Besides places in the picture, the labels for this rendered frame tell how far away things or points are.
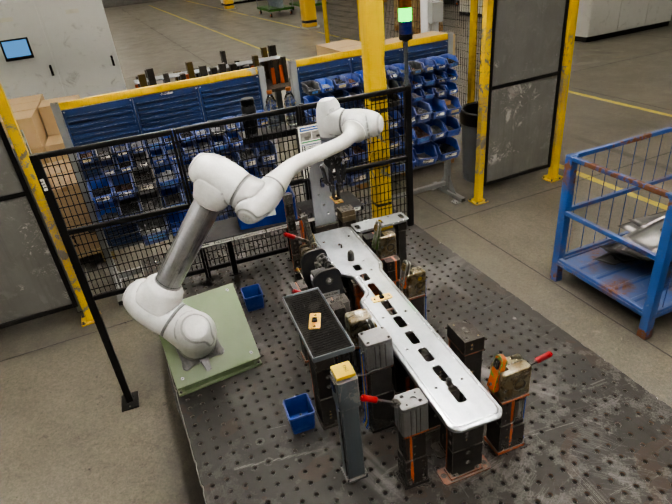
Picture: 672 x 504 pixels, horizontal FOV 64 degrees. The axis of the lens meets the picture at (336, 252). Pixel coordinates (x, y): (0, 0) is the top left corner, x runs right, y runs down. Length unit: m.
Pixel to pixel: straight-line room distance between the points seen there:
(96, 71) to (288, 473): 7.33
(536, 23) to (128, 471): 4.45
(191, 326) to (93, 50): 6.82
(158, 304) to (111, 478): 1.28
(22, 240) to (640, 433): 3.62
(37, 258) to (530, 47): 4.20
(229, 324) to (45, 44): 6.67
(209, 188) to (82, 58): 6.80
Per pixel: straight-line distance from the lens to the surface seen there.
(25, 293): 4.30
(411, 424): 1.69
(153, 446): 3.22
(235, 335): 2.38
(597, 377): 2.36
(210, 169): 1.90
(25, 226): 4.06
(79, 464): 3.33
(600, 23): 13.02
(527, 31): 5.10
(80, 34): 8.58
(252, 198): 1.86
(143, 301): 2.16
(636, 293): 3.89
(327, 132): 2.26
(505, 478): 1.96
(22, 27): 8.59
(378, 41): 2.96
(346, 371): 1.61
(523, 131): 5.38
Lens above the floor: 2.25
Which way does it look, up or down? 30 degrees down
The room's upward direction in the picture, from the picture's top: 6 degrees counter-clockwise
